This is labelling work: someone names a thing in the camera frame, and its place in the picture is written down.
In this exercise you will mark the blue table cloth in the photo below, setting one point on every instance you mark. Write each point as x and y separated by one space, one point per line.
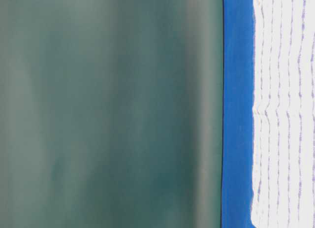
236 187

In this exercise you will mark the white towel with purple stripes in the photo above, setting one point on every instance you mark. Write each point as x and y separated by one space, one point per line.
283 169

